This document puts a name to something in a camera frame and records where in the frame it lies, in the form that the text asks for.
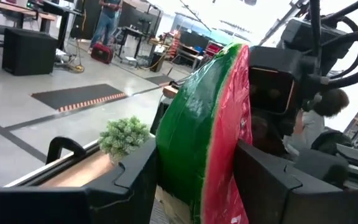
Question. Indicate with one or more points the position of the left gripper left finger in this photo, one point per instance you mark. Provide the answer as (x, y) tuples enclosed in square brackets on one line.
[(73, 208)]

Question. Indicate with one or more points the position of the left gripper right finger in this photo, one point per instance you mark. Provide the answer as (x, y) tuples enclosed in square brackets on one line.
[(291, 205)]

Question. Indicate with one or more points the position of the watermelon slice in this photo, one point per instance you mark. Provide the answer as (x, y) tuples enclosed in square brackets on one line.
[(191, 124)]

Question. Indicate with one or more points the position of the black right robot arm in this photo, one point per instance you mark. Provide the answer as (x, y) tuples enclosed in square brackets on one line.
[(306, 34)]

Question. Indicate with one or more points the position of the person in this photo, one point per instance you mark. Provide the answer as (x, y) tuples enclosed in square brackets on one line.
[(106, 21), (331, 102)]

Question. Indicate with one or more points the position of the green grape bunch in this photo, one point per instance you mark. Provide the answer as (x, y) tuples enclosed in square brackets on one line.
[(123, 137)]

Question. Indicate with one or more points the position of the red tool cabinet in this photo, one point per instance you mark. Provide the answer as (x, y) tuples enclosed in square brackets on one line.
[(214, 49)]

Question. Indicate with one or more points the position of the black hazard-striped floor mat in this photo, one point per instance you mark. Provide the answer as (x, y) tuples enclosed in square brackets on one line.
[(79, 95)]

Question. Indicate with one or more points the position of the plain black floor mat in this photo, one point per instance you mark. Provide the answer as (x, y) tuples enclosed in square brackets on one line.
[(159, 80)]

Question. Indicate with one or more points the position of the red bag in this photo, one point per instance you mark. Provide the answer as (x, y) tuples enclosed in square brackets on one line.
[(102, 53)]

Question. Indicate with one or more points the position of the black cube box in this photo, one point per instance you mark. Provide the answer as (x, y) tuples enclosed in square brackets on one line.
[(30, 53)]

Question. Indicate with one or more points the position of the wooden bench table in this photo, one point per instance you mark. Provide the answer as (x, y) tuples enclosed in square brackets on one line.
[(17, 8)]

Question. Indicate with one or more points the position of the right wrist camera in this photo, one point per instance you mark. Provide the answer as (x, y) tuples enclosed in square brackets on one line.
[(272, 90)]

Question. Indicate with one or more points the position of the black aluminium table frame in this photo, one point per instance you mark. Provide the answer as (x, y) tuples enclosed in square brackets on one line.
[(64, 142)]

